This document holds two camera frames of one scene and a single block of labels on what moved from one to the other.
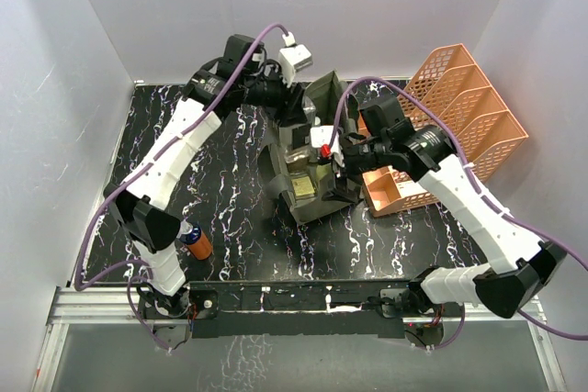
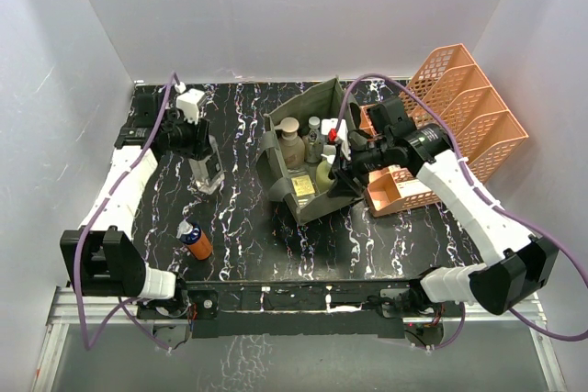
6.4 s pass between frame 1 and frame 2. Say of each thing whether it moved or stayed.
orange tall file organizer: stayed
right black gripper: stayed
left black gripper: moved
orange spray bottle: stayed
